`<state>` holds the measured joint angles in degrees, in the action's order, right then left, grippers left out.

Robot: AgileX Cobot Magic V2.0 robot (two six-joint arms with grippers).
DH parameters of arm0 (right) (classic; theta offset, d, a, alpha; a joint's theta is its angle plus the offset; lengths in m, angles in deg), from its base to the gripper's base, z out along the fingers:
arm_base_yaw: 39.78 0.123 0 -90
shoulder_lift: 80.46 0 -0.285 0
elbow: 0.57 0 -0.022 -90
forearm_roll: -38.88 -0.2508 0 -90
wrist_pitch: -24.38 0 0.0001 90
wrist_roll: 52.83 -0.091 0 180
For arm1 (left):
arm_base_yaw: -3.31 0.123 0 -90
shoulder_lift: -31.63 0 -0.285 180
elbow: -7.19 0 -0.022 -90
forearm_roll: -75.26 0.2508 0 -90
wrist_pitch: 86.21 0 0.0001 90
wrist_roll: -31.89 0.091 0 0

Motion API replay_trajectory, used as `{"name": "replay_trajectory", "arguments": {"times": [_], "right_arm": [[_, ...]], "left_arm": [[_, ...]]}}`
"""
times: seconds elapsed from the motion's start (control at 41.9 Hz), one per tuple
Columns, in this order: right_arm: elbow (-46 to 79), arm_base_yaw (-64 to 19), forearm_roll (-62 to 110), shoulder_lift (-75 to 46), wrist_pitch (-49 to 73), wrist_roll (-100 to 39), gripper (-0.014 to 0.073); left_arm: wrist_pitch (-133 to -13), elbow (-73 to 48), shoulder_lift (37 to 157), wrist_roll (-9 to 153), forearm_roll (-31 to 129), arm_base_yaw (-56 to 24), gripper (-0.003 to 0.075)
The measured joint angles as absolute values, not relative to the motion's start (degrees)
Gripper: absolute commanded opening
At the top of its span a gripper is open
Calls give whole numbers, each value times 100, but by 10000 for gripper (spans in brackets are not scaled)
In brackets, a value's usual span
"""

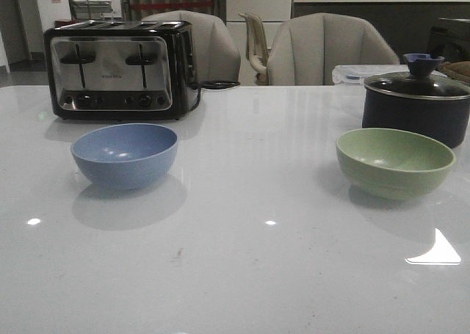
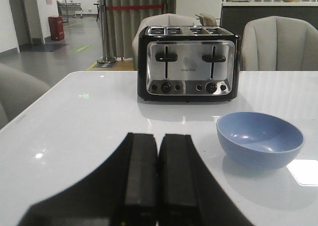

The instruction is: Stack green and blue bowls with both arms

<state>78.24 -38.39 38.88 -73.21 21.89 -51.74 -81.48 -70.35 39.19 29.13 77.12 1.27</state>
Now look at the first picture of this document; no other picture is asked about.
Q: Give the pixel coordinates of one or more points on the brown cushion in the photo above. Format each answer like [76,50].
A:
[456,70]

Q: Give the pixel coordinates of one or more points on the black and chrome toaster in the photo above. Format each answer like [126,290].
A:
[117,70]

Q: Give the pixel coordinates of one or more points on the blue bowl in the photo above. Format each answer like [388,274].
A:
[126,156]

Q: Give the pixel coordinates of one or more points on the dark blue saucepan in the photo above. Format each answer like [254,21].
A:
[442,119]

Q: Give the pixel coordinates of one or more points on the white cabinet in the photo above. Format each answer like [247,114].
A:
[272,14]

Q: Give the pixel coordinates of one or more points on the glass pot lid blue knob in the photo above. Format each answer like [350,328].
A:
[422,65]

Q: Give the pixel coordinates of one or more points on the cream plastic chair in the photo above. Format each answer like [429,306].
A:
[256,46]

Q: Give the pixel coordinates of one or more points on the green bowl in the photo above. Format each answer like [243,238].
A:
[393,164]

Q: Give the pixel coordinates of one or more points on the red box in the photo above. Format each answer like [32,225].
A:
[60,23]

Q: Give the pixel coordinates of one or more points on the clear plastic container blue clips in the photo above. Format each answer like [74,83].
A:
[349,73]

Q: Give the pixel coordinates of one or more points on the beige upholstered chair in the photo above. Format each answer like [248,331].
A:
[216,56]
[306,49]

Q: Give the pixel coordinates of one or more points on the metal shelf cart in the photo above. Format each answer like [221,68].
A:
[89,9]

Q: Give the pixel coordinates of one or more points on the left beige upholstered chair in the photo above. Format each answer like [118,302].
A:
[216,56]

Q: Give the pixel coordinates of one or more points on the right beige upholstered chair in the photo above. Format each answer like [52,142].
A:
[306,49]

